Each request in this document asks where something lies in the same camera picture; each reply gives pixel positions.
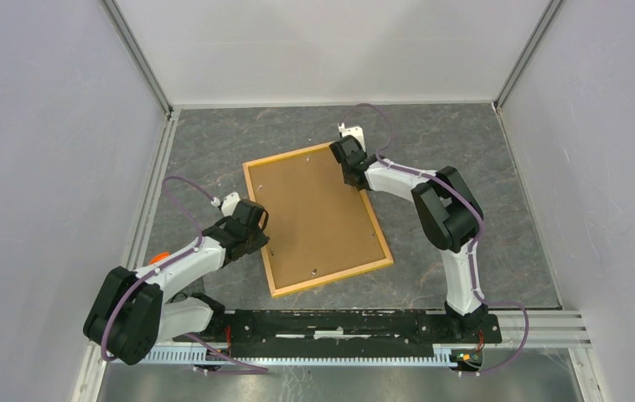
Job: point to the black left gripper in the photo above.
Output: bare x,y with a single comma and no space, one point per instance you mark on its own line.
260,241

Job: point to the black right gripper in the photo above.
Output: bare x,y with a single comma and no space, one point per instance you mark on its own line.
365,153

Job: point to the orange wooden picture frame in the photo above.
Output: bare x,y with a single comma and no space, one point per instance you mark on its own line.
251,194

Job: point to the brown cardboard backing board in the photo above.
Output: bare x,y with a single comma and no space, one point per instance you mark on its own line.
317,216

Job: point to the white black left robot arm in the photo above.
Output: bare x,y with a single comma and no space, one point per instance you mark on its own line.
134,310

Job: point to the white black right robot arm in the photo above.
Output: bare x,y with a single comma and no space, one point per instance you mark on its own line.
450,217

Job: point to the orange curved toy block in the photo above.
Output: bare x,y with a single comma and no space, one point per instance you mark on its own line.
159,258

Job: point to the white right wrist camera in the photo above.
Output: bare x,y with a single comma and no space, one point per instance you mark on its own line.
352,131

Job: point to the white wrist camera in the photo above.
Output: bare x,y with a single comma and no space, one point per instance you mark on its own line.
227,204
352,131

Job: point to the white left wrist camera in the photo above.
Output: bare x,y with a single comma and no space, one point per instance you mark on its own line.
227,204

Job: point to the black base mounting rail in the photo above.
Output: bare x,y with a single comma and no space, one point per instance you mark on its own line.
368,333

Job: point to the aluminium extrusion frame rail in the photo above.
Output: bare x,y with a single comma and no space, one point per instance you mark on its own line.
545,330

